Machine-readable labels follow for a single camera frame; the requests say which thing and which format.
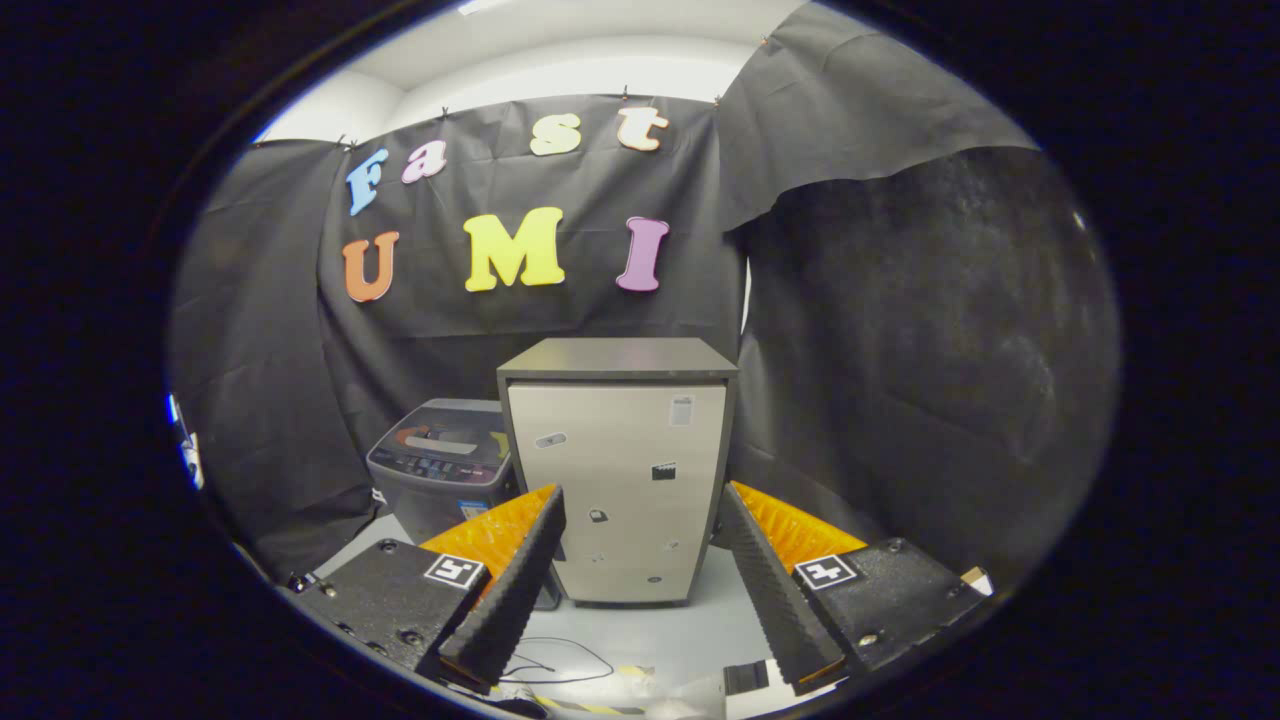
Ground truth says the thin black cable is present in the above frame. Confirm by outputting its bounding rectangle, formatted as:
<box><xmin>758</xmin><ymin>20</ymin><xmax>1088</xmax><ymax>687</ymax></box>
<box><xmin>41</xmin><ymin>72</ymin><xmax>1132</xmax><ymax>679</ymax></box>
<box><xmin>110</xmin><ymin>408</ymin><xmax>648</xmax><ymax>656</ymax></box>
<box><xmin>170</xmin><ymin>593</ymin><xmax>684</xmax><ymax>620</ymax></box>
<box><xmin>500</xmin><ymin>637</ymin><xmax>616</xmax><ymax>686</ymax></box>

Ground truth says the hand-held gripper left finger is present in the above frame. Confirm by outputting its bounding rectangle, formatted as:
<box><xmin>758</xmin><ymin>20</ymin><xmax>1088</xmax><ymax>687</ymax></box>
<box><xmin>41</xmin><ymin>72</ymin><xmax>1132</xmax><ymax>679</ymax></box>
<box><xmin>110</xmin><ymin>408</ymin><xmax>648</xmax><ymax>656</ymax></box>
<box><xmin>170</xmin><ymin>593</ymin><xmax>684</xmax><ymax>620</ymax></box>
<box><xmin>285</xmin><ymin>485</ymin><xmax>567</xmax><ymax>693</ymax></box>

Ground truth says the beige cabinet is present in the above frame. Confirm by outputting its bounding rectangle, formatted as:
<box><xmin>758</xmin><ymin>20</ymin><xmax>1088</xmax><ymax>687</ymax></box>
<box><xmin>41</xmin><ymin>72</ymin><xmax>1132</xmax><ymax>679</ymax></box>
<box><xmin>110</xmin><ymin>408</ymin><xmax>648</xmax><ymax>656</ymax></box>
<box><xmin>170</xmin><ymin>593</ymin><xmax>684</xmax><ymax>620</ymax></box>
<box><xmin>497</xmin><ymin>337</ymin><xmax>739</xmax><ymax>608</ymax></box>

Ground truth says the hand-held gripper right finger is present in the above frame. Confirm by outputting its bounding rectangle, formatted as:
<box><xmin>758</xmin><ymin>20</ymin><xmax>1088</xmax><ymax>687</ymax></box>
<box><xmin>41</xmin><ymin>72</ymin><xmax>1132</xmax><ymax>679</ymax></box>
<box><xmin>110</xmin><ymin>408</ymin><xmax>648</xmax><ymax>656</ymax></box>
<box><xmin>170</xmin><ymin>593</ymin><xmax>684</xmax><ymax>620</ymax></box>
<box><xmin>712</xmin><ymin>482</ymin><xmax>993</xmax><ymax>696</ymax></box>

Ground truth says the grey washing machine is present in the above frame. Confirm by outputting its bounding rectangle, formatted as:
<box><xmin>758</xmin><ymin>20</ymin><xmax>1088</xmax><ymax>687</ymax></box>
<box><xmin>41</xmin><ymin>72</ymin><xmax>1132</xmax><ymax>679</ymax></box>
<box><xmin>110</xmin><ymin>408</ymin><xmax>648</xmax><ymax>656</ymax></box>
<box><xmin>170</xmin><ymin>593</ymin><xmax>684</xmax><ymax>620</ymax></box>
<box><xmin>366</xmin><ymin>398</ymin><xmax>521</xmax><ymax>546</ymax></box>

